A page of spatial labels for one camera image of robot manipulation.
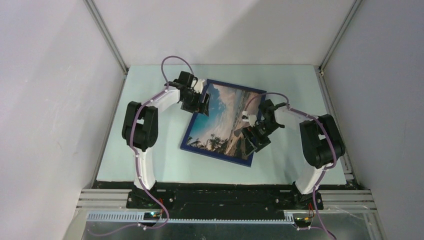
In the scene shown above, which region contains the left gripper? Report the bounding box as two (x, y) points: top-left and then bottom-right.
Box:
(181, 89), (210, 117)

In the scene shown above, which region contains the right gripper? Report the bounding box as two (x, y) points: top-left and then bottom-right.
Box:
(241, 120), (281, 157)

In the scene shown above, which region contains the beach photo print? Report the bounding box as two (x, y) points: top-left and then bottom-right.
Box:
(186, 82), (264, 159)

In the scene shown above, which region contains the wooden picture frame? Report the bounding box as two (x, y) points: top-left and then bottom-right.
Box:
(180, 78), (268, 168)

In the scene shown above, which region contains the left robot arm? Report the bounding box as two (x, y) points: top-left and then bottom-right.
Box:
(121, 71), (210, 208)

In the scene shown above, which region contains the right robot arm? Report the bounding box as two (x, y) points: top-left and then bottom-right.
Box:
(241, 99), (346, 209)

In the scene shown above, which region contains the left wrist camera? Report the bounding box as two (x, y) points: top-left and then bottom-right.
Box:
(191, 78), (207, 94)

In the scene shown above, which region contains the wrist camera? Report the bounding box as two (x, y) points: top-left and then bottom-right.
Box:
(191, 78), (207, 94)
(241, 110), (257, 127)

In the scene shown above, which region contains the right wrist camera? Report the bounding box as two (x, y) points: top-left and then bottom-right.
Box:
(241, 110), (257, 127)

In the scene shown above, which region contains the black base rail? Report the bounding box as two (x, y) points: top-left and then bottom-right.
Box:
(92, 180), (329, 221)

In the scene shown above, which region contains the aluminium base frame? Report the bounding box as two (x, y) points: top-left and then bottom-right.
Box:
(64, 189), (387, 240)

